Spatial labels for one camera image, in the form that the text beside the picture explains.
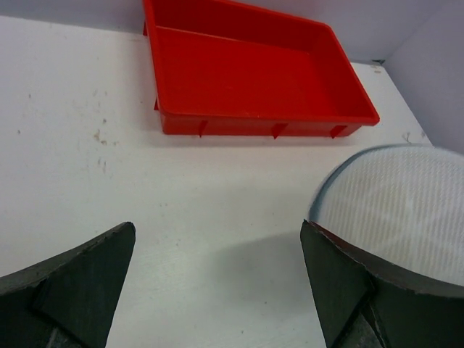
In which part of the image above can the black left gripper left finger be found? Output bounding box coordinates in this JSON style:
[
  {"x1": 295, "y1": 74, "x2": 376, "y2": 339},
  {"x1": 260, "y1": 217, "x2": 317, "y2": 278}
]
[{"x1": 1, "y1": 222, "x2": 136, "y2": 347}]

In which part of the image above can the red plastic tray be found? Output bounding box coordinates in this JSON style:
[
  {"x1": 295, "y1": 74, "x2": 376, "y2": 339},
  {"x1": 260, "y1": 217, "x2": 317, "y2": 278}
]
[{"x1": 144, "y1": 0, "x2": 380, "y2": 138}]

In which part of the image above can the white mesh laundry bag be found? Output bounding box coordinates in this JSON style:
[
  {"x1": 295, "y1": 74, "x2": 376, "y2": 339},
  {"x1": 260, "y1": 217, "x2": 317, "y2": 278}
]
[{"x1": 308, "y1": 144, "x2": 463, "y2": 286}]

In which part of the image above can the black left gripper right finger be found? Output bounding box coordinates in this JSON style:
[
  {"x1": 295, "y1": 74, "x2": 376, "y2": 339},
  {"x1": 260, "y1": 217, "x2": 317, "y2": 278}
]
[{"x1": 300, "y1": 221, "x2": 463, "y2": 347}]

